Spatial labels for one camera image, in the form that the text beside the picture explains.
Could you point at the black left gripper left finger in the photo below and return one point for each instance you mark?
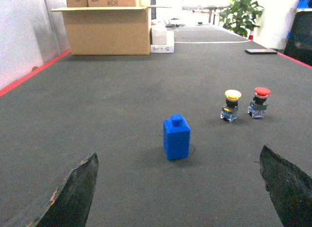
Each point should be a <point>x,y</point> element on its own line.
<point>68,205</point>

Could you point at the green potted plant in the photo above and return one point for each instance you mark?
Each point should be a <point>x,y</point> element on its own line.
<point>240,16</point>

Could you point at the red push button switch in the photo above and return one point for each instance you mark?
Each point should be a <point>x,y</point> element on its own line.
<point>257,108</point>

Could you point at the blue block part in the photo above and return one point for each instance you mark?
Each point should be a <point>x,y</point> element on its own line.
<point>176,137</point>

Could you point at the white small box stack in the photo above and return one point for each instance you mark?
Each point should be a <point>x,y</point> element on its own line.
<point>162,39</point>

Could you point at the small cardboard box left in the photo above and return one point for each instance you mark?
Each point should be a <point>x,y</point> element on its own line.
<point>76,3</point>

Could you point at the yellow push button switch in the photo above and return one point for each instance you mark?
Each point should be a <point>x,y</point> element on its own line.
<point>229,111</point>

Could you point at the red white traffic cone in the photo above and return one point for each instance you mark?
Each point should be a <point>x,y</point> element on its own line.
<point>251,34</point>

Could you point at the red conveyor side rail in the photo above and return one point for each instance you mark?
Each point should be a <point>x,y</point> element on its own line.
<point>32,73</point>

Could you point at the large open cardboard box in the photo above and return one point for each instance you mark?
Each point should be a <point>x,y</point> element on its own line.
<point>108,30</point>

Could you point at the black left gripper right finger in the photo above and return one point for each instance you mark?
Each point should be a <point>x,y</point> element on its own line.
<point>289,188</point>

